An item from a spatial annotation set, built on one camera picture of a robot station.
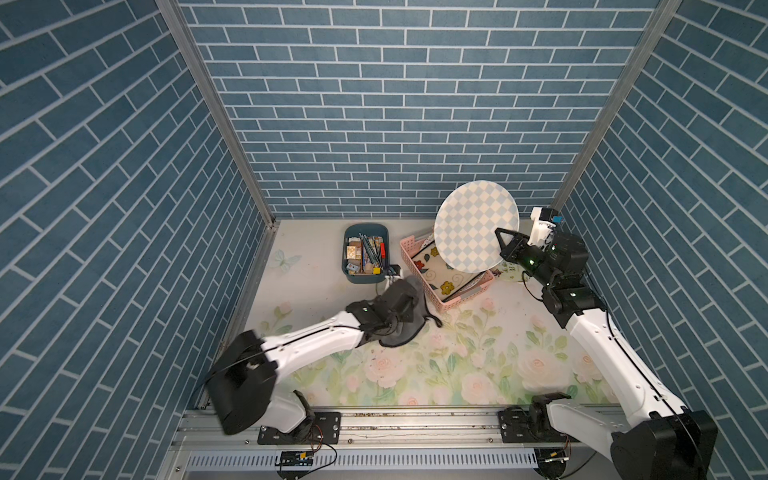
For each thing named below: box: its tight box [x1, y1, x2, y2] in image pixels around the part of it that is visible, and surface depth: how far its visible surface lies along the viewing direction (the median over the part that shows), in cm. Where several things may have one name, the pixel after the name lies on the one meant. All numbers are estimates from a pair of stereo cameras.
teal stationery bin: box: [341, 223, 389, 284], surface depth 108 cm
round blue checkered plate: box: [433, 180, 521, 274], surface depth 80 cm
